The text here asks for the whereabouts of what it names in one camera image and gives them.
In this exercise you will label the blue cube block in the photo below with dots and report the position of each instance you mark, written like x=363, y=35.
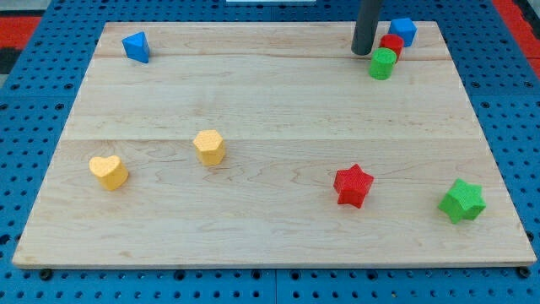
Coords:
x=405, y=28

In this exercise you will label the light wooden board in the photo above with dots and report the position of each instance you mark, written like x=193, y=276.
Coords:
x=293, y=105

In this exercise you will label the yellow hexagon block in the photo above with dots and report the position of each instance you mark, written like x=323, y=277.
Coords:
x=209, y=146

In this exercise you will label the red star block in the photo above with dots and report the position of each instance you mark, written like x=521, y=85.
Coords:
x=352, y=185

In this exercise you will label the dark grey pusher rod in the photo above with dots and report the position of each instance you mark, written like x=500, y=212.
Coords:
x=366, y=26

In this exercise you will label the green cylinder block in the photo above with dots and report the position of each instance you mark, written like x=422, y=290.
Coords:
x=382, y=63

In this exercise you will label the yellow heart block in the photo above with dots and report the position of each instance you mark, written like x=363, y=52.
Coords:
x=109, y=171

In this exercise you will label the red cylinder block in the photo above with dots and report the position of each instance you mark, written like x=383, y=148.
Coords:
x=393, y=42

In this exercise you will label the blue triangle block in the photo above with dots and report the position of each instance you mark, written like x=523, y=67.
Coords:
x=136, y=47

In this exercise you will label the green star block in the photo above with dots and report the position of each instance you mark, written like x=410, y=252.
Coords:
x=463, y=201

